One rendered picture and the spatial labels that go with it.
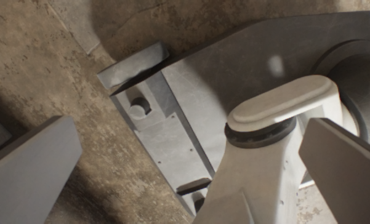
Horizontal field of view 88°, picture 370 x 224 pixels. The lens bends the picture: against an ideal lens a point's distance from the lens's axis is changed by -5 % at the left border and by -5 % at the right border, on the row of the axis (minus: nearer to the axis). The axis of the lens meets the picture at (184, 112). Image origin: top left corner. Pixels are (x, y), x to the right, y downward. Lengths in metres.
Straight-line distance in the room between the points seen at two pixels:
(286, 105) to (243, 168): 0.13
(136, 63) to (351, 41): 0.48
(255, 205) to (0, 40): 0.88
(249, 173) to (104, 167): 0.68
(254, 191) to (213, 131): 0.27
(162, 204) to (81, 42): 0.73
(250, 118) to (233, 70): 0.16
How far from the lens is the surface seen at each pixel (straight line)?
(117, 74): 0.49
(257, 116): 0.38
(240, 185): 0.33
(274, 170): 0.33
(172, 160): 0.58
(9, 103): 0.98
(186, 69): 0.49
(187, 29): 0.65
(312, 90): 0.41
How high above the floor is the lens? 0.65
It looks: 66 degrees down
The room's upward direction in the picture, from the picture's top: 175 degrees counter-clockwise
